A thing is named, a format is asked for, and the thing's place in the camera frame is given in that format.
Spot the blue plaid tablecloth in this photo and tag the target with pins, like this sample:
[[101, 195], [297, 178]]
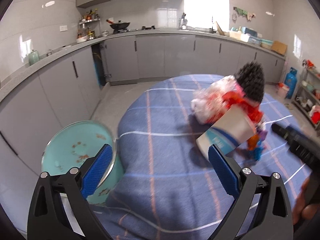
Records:
[[168, 190]]

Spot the spice rack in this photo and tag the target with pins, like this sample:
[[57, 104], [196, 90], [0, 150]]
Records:
[[88, 26]]

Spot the purple snack wrapper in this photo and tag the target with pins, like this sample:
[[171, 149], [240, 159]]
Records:
[[255, 143]]

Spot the white paper cup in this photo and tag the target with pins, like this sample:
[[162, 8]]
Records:
[[230, 131]]

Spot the black bristle brush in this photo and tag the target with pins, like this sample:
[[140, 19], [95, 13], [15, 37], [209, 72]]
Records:
[[252, 81]]

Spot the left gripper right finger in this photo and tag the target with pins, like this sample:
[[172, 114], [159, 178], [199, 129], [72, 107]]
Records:
[[261, 207]]

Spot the white tissue paper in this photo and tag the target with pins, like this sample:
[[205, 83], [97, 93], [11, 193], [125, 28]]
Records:
[[210, 104]]

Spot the red mesh net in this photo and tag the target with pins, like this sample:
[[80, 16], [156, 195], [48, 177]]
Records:
[[247, 107]]

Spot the metal storage shelf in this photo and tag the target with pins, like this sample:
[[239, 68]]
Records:
[[306, 98]]

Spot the grey lower cabinets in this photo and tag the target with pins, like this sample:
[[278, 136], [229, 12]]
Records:
[[63, 88]]

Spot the white red bucket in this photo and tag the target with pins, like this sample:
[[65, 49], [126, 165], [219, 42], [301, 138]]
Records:
[[282, 90]]

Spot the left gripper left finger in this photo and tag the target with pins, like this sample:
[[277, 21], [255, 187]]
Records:
[[47, 218]]

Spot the green ceramic teapot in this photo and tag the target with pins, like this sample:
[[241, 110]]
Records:
[[33, 57]]

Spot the cardboard box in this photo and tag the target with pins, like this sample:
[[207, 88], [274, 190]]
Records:
[[279, 48]]

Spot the black wok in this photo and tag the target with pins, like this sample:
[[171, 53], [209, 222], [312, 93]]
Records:
[[116, 26]]

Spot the blue gas cylinder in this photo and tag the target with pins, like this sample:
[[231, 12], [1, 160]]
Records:
[[291, 81]]

